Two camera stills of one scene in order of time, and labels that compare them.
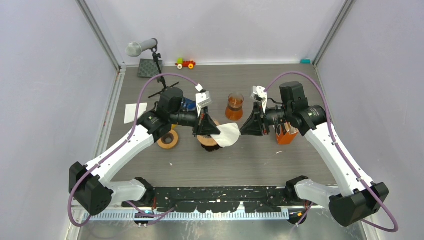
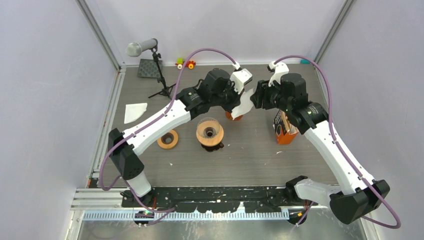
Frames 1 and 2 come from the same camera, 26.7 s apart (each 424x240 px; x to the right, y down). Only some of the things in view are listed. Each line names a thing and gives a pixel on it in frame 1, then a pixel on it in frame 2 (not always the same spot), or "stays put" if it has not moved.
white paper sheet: x=130 y=112 stays put
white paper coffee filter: x=229 y=136 -> x=246 y=103
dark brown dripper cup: x=211 y=148 stays put
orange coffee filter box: x=289 y=136 stays put
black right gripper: x=257 y=122 -> x=260 y=95
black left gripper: x=204 y=124 -> x=236 y=100
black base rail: x=217 y=199 stays put
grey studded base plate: x=148 y=68 stays put
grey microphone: x=135 y=49 stays put
